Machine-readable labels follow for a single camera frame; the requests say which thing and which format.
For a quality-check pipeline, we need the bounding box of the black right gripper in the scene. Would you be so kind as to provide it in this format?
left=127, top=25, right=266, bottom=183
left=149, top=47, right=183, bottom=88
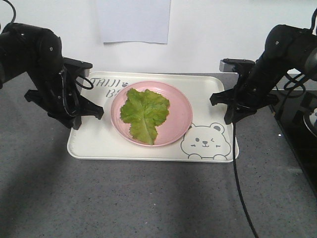
left=210, top=66, right=279, bottom=124

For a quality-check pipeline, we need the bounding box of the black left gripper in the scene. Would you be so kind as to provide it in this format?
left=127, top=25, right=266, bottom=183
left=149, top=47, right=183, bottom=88
left=25, top=67, right=104, bottom=130

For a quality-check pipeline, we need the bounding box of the cream bear serving tray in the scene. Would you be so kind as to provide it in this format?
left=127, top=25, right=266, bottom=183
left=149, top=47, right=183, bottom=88
left=67, top=72, right=239, bottom=163

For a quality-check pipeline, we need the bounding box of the white paper sheet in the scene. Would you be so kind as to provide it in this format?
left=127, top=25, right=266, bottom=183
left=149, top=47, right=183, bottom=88
left=96, top=0, right=171, bottom=44

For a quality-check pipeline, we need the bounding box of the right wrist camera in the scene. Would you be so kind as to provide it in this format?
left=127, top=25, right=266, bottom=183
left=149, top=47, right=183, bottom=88
left=219, top=58, right=255, bottom=73

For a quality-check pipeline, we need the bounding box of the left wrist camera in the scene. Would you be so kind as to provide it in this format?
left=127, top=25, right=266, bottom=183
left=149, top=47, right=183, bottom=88
left=63, top=57, right=93, bottom=78

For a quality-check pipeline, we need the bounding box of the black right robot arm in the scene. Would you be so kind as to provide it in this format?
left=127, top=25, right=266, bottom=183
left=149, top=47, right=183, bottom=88
left=210, top=25, right=317, bottom=124

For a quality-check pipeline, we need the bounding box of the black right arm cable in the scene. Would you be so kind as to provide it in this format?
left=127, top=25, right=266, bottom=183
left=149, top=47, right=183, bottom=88
left=231, top=7, right=317, bottom=238

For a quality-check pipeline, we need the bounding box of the silver gas burner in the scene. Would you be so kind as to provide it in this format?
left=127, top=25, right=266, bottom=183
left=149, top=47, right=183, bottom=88
left=303, top=108, right=317, bottom=137

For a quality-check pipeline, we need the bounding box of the green lettuce leaf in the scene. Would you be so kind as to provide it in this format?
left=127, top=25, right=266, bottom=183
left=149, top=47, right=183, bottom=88
left=120, top=88, right=170, bottom=145

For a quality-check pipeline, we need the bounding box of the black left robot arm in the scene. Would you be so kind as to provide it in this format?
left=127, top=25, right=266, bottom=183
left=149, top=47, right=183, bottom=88
left=0, top=23, right=104, bottom=129

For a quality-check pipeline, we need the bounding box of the pink round plate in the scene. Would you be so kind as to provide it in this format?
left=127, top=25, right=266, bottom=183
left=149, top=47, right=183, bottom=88
left=110, top=81, right=193, bottom=146

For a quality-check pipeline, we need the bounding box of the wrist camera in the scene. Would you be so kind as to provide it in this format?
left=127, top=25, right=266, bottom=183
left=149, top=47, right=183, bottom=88
left=63, top=57, right=93, bottom=78
left=219, top=58, right=255, bottom=73

